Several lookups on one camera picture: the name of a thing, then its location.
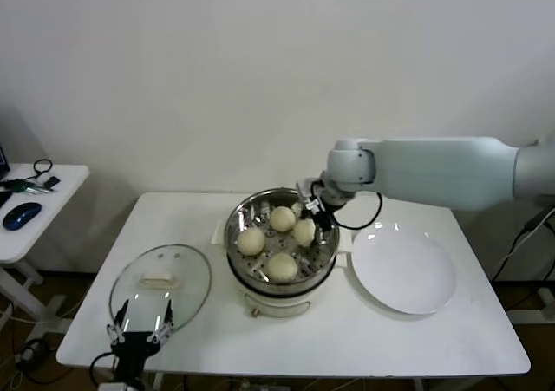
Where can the perforated steel steamer basket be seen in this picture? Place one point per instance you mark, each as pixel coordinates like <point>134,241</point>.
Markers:
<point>243,211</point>

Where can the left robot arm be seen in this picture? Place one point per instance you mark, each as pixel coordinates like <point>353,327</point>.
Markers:
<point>126,371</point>

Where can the green key bunch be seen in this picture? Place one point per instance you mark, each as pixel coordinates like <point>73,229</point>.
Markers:
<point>19,186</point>

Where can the cream electric pot base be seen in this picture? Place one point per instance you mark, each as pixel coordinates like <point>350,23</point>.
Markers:
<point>277,301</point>

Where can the white round plate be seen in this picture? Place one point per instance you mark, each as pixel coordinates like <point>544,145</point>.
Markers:
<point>403,274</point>

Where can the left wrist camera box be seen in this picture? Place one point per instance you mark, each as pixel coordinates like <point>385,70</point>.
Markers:
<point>113,386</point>

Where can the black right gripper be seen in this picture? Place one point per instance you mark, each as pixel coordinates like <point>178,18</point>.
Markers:
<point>323,211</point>

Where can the round glass pot lid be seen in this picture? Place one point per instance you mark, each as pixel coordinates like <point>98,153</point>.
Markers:
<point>191,274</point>

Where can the blue computer mouse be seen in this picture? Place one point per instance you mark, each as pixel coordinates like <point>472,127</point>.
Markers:
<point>21,217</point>

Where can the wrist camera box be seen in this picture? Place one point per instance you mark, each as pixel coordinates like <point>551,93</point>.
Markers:
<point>305,188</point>
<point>113,386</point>

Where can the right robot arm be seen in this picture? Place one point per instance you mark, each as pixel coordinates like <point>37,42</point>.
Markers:
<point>433,170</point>

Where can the small black flat device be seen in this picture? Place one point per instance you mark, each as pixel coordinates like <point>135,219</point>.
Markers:
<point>51,183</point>

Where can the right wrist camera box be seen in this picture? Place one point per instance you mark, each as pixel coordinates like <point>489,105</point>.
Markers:
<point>305,188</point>

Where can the white side table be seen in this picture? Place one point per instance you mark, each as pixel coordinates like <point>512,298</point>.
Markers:
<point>65,184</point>

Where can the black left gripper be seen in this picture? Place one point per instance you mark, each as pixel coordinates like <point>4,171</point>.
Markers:
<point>133,344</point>

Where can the white steamed baozi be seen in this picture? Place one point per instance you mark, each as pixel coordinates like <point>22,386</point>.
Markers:
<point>303,233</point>
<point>251,241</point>
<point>282,267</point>
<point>282,219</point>

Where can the laptop with blue screen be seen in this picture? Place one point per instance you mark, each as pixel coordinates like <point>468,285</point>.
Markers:
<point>2,161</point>

